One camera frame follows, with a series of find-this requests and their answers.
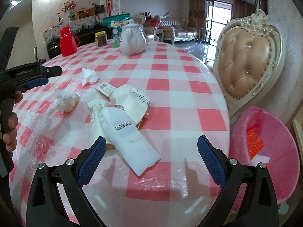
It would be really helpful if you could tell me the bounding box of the person's left hand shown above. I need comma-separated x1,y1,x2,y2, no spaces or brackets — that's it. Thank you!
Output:
2,91,23,153

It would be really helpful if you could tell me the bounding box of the floral lace piano cover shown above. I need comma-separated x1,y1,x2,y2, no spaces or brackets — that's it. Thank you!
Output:
43,16,107,45

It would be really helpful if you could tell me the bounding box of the white ceramic teapot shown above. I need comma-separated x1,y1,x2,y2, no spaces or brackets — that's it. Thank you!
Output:
119,20,147,55

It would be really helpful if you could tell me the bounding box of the white tissue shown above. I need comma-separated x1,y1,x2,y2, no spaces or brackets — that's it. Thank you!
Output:
55,90,79,114
81,68,99,86

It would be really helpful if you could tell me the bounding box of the black piano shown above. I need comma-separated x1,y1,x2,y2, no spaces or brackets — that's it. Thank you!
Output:
43,25,112,59

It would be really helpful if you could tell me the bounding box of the ornate armchair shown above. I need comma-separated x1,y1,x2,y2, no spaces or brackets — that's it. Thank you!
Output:
140,16,164,40

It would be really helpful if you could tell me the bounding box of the pink checked tablecloth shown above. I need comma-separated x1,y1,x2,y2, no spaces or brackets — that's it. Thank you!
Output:
9,39,231,227

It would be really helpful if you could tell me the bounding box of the ornate sofa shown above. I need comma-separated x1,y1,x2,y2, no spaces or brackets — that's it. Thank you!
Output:
160,14,198,45

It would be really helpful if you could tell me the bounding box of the brown curtain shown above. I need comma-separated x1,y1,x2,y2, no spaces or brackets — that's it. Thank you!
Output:
231,0,255,25
188,0,207,30

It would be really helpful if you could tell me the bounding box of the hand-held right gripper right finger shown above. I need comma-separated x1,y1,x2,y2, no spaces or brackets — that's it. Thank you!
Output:
197,135,278,227

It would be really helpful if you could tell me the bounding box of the white paper bag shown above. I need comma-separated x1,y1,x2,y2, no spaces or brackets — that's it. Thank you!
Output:
110,84,151,129

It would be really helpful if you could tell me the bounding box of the white foam block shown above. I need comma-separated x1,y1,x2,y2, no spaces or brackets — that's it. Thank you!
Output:
251,154,271,167

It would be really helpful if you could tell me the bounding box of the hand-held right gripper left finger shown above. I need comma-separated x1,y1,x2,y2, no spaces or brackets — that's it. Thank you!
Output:
26,136,108,227

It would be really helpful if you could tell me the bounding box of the small white carton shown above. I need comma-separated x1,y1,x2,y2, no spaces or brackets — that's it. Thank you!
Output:
95,83,117,97

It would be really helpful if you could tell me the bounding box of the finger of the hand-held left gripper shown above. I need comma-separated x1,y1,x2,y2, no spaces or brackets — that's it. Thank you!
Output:
24,78,49,91
40,67,63,77

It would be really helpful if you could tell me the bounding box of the white pouch with green print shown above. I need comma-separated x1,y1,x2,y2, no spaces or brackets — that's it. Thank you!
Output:
87,99,112,133

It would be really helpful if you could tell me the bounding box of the pink trash bin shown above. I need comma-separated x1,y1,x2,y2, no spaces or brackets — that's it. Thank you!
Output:
228,106,300,205

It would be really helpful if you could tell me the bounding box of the green snack bag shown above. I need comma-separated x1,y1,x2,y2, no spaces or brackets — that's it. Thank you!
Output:
103,13,132,48

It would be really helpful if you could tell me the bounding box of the large orange foam net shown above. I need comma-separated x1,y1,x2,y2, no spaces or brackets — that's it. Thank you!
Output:
246,129,265,160

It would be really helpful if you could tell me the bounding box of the long white paper pouch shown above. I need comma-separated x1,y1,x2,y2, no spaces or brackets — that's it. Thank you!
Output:
98,106,162,176

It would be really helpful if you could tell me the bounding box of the beige tufted ornate chair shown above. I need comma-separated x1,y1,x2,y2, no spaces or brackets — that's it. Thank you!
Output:
212,9,283,123

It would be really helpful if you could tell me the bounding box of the yellow-lidded glass jar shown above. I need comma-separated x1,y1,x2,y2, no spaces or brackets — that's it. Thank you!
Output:
95,31,108,47

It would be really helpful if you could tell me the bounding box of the balcony glass door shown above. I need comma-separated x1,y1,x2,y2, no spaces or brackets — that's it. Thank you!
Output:
206,0,233,45

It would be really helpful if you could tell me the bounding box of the wicker basket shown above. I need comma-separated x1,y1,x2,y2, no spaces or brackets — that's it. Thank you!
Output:
74,8,87,20

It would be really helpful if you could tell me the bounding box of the vase of pink flowers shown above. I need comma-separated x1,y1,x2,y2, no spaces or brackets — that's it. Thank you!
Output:
61,0,78,22

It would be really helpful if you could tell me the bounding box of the red thermos jug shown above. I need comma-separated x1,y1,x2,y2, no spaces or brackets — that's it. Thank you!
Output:
59,27,78,57

